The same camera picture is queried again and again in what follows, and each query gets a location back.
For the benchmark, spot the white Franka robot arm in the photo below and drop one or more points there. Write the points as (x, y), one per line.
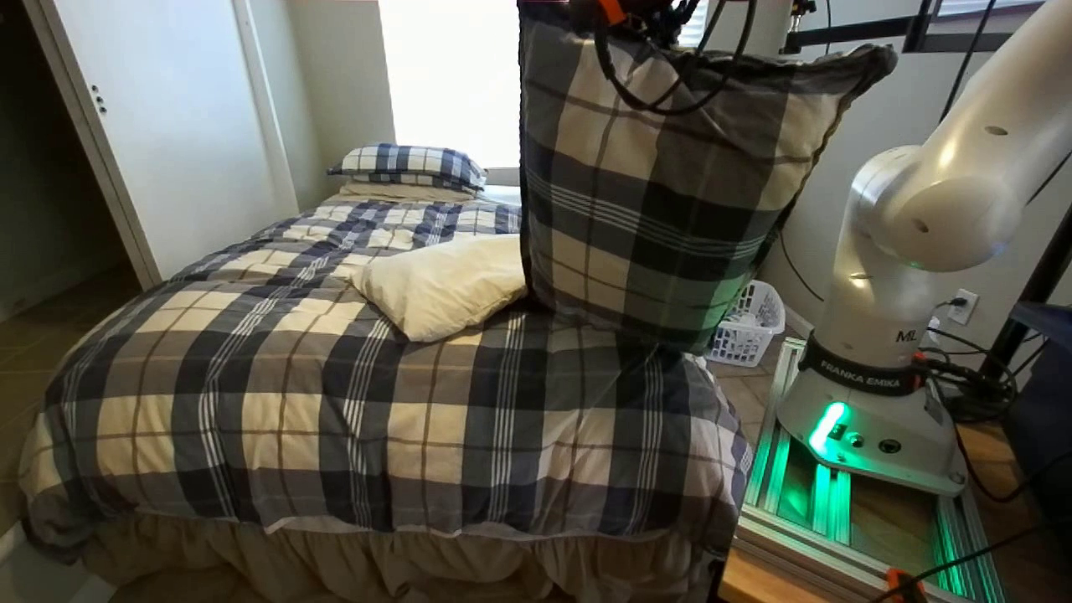
(948, 203)

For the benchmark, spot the beige bed skirt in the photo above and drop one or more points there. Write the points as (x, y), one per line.
(336, 565)

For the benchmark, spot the window blinds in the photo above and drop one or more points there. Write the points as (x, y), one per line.
(448, 78)

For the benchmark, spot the black stand pole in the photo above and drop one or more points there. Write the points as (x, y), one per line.
(1033, 289)

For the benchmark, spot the small checked pillow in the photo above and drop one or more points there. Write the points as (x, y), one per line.
(408, 166)

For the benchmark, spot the white pillow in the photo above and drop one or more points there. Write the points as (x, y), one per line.
(448, 289)

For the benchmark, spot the white closet door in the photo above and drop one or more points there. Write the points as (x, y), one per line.
(178, 120)

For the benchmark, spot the large checked pillow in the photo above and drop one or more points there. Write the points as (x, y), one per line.
(648, 189)

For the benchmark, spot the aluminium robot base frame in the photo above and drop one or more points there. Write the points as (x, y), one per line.
(860, 489)

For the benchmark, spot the white laundry basket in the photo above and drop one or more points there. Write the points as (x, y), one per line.
(756, 330)

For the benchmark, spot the bed with plaid comforter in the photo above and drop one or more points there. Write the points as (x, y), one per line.
(278, 413)

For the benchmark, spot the white wall outlet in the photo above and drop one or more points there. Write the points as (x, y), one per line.
(962, 305)

